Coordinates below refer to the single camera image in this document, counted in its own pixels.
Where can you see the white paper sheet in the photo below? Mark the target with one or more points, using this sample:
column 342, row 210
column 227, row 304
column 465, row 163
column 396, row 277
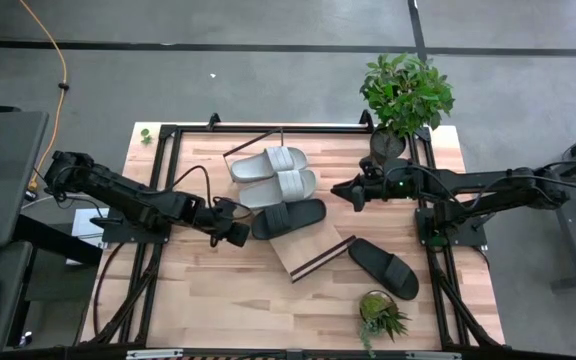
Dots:
column 85, row 225

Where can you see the black metal table frame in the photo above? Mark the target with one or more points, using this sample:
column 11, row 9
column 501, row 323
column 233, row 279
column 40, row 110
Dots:
column 268, row 128

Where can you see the black desk surface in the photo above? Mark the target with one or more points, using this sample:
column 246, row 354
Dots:
column 10, row 280

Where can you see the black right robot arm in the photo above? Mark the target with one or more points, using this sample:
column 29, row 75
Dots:
column 468, row 180

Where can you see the small potted succulent plant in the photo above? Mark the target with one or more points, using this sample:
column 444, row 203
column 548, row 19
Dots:
column 379, row 312

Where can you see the small green leaf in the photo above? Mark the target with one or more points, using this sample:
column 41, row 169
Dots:
column 145, row 136

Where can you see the grey slide sandal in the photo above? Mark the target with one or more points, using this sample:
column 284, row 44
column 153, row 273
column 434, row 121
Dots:
column 278, row 189
column 268, row 164

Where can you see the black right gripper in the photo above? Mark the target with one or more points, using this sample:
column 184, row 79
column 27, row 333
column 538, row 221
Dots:
column 388, row 186

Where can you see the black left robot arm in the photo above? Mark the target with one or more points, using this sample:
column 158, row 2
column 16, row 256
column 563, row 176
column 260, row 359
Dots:
column 118, row 192

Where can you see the black slide sandal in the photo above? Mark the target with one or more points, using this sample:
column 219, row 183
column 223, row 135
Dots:
column 288, row 219
column 383, row 269

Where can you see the silver metal bracket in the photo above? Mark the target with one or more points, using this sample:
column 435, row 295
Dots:
column 433, row 356
column 154, row 354

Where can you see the wooden shelf with black frame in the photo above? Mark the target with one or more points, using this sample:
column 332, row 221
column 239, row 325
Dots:
column 308, row 245

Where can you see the potted green leafy tree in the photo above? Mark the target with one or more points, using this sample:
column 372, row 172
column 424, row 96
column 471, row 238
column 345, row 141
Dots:
column 405, row 95

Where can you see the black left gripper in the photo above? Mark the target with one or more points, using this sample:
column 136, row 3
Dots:
column 213, row 217

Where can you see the dark grey desk top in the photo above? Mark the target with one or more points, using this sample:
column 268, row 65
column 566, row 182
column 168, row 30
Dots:
column 3, row 175

